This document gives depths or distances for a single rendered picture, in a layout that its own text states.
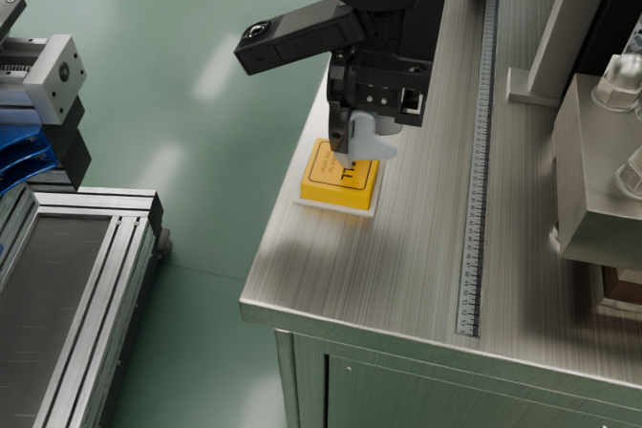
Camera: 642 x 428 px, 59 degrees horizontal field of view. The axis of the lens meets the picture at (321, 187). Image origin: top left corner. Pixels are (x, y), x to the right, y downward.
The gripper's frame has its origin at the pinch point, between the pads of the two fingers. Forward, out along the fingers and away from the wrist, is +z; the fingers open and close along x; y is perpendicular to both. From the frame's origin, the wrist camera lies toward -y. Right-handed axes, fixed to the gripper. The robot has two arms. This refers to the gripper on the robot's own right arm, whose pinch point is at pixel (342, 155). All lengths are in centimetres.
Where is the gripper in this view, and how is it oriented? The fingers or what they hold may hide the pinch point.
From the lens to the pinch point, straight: 56.2
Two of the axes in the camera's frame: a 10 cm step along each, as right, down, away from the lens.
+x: 2.3, -7.4, 6.3
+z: 0.0, 6.5, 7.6
